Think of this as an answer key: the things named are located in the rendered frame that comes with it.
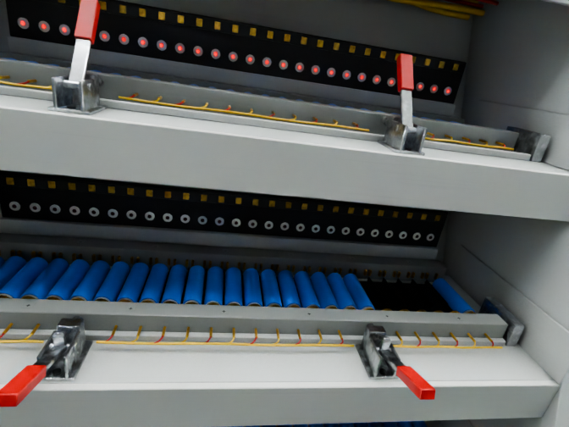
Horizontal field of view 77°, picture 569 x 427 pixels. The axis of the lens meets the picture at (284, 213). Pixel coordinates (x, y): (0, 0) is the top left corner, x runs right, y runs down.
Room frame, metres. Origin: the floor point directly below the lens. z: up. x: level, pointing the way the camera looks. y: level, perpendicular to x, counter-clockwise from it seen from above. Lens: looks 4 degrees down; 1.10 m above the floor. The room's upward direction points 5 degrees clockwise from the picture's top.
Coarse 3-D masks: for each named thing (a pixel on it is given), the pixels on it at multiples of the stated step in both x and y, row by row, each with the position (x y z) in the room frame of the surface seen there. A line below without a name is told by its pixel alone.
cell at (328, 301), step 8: (320, 272) 0.42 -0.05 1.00; (312, 280) 0.42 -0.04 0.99; (320, 280) 0.41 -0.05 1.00; (320, 288) 0.39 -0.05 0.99; (328, 288) 0.39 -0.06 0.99; (320, 296) 0.38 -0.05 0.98; (328, 296) 0.38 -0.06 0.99; (320, 304) 0.38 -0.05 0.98; (328, 304) 0.37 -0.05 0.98; (336, 304) 0.37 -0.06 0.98
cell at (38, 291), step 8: (48, 264) 0.36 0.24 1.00; (56, 264) 0.36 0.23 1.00; (64, 264) 0.37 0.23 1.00; (48, 272) 0.35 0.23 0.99; (56, 272) 0.35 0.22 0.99; (64, 272) 0.37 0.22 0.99; (40, 280) 0.33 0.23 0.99; (48, 280) 0.34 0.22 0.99; (56, 280) 0.35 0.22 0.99; (32, 288) 0.32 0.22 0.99; (40, 288) 0.32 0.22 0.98; (48, 288) 0.33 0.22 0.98; (24, 296) 0.31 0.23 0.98; (32, 296) 0.32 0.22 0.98; (40, 296) 0.32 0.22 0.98
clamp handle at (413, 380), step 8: (384, 344) 0.31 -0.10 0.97; (384, 352) 0.30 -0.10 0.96; (392, 360) 0.29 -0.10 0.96; (400, 360) 0.29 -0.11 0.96; (400, 368) 0.27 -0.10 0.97; (408, 368) 0.27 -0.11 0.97; (400, 376) 0.27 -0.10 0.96; (408, 376) 0.26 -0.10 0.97; (416, 376) 0.26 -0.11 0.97; (408, 384) 0.26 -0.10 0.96; (416, 384) 0.25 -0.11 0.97; (424, 384) 0.25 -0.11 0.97; (416, 392) 0.25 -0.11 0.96; (424, 392) 0.24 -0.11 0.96; (432, 392) 0.24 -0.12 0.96
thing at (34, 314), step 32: (0, 320) 0.29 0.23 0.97; (32, 320) 0.29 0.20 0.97; (96, 320) 0.30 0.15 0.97; (128, 320) 0.30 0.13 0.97; (160, 320) 0.31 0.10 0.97; (192, 320) 0.31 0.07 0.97; (224, 320) 0.32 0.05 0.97; (256, 320) 0.32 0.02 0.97; (288, 320) 0.33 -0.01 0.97; (320, 320) 0.33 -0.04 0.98; (352, 320) 0.34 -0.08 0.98; (384, 320) 0.35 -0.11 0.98; (416, 320) 0.35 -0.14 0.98; (448, 320) 0.36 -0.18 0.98; (480, 320) 0.37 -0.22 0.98
